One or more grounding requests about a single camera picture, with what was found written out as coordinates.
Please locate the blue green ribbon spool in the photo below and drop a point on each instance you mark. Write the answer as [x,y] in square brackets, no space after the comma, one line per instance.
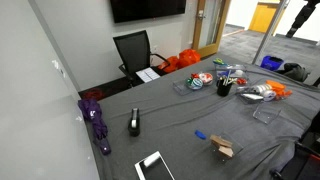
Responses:
[194,83]

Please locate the wooden glass door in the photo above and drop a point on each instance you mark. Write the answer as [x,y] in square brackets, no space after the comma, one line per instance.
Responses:
[213,26]

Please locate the purple folded umbrella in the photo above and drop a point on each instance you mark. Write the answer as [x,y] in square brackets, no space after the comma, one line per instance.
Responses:
[96,123]

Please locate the small orange plastic bag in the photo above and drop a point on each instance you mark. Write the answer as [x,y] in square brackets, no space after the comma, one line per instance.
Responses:
[170,64]

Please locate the clear tray with ribbon spools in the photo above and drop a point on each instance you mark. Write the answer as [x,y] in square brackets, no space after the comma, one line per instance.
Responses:
[181,87]

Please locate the grey metal post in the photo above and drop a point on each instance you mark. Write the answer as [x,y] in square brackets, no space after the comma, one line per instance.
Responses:
[270,31]

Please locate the green blue scissors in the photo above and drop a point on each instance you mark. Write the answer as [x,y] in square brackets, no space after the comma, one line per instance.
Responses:
[219,61]

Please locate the black tape dispenser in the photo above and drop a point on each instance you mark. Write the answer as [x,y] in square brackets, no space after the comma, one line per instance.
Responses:
[134,123]

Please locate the white paper sheets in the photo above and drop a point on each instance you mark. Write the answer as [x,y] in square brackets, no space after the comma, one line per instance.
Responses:
[147,74]

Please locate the wooden Merry Christmas stamp block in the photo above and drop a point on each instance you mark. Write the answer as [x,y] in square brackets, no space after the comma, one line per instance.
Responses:
[220,141]

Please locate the wooden thanks stamp block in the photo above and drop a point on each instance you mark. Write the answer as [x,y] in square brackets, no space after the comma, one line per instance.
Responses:
[226,152]

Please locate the black backpack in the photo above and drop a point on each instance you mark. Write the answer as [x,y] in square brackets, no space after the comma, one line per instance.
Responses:
[294,71]

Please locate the white tape roll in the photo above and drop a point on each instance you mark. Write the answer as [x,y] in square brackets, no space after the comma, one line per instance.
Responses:
[239,72]

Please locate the white tape rolls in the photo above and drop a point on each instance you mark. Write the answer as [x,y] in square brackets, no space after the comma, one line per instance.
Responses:
[263,90]

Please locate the red white ribbon spool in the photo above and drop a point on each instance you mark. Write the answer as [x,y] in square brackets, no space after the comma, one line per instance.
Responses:
[206,78]

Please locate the empty clear plastic box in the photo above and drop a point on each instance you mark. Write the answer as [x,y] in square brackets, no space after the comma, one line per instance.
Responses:
[266,114]

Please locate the clear compartment organizer tray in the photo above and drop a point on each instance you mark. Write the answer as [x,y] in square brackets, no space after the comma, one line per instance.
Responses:
[233,68]

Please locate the red gift bow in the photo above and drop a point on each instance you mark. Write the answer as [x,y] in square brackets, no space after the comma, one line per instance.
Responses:
[242,81]

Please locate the blue bin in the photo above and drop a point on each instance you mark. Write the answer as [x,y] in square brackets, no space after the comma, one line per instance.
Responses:
[271,62]

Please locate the black wall television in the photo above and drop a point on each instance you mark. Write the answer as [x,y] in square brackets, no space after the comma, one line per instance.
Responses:
[146,9]

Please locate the grey table cloth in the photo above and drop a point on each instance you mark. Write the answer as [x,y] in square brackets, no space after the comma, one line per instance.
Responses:
[173,110]

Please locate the orange cloth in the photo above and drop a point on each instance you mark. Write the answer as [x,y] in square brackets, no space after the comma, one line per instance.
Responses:
[277,88]

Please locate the black pen cup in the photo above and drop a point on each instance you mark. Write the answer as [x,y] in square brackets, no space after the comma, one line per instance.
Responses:
[223,90]

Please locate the clear plastic box with blocks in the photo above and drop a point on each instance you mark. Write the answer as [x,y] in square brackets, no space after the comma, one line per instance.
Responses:
[235,146]

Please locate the black camera tripod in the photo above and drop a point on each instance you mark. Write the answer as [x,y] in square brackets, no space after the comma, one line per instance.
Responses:
[301,16]

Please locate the yellow door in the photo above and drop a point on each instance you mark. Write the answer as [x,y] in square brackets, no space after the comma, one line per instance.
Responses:
[263,16]

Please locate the large orange plastic bag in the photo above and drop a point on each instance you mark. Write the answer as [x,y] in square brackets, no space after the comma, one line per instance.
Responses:
[189,57]

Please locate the white wall thermostat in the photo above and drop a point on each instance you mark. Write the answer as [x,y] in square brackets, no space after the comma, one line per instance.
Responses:
[55,64]

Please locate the pens in cup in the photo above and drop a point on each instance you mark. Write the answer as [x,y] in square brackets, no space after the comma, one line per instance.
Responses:
[226,78]

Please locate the black mesh office chair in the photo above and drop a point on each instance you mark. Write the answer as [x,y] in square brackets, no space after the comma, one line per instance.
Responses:
[135,51]

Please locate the white-framed tablet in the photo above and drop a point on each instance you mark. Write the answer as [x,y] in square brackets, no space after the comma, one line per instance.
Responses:
[155,168]

